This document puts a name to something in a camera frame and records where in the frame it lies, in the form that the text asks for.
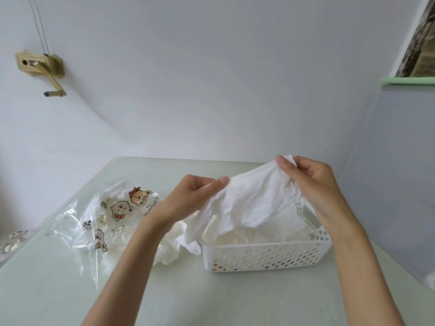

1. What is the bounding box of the person's left hand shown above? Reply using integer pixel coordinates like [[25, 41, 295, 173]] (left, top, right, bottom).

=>
[[148, 174, 230, 229]]

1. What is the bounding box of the person's right hand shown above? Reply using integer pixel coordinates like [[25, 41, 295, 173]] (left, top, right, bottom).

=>
[[275, 155, 360, 232]]

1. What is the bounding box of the white cotton glove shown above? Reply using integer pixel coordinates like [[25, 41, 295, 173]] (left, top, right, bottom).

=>
[[185, 154, 306, 247]]

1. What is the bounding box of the stack of white gloves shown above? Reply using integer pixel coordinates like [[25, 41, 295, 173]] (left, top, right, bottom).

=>
[[203, 206, 315, 245]]

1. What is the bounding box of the white perforated plastic basket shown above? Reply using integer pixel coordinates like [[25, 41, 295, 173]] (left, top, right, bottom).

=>
[[201, 197, 332, 273]]

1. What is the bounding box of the clear bear-print plastic bag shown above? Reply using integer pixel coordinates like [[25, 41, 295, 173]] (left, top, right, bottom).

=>
[[56, 181, 191, 289]]

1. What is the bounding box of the person's left forearm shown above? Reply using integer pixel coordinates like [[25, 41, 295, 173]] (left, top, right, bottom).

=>
[[81, 215, 170, 326]]

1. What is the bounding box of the person's right forearm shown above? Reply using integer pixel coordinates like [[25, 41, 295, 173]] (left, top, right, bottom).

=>
[[329, 217, 405, 326]]

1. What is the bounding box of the pale green shelf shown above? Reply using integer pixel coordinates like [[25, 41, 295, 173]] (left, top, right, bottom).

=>
[[378, 77, 435, 85]]

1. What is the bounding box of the white radiator valve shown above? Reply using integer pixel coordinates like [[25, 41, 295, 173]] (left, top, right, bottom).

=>
[[0, 229, 29, 255]]

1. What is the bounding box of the brass wall crank winch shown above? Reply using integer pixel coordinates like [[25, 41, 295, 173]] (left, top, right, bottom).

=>
[[14, 50, 68, 98]]

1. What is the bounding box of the thin steel winch cable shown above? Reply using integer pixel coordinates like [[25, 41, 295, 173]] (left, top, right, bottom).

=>
[[27, 0, 51, 55]]

